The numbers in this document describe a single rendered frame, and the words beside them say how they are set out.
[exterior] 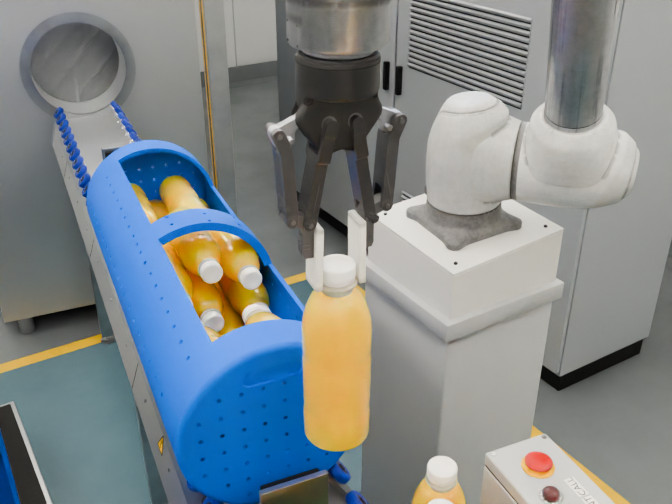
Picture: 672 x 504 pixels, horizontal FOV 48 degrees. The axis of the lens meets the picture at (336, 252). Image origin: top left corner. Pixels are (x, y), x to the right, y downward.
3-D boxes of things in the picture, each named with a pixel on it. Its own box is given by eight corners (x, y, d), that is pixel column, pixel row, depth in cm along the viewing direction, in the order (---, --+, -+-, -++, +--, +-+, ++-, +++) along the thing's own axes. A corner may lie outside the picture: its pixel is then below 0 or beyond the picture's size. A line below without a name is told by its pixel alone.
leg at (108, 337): (114, 335, 320) (91, 198, 290) (116, 342, 315) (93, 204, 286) (100, 338, 318) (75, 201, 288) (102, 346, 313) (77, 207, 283)
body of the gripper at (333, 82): (364, 34, 71) (362, 129, 75) (277, 42, 68) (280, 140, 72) (401, 53, 65) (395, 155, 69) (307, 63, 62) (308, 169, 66)
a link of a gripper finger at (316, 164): (342, 121, 68) (327, 120, 67) (318, 235, 72) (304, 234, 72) (325, 108, 71) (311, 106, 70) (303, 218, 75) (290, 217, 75)
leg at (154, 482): (167, 498, 241) (143, 333, 211) (171, 511, 236) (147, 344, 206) (148, 503, 239) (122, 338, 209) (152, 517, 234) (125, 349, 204)
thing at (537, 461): (540, 453, 103) (541, 446, 103) (557, 471, 100) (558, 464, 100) (518, 461, 102) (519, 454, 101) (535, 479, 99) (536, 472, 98)
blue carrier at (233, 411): (213, 239, 191) (202, 130, 177) (365, 472, 120) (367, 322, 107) (96, 262, 181) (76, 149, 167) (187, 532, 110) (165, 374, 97)
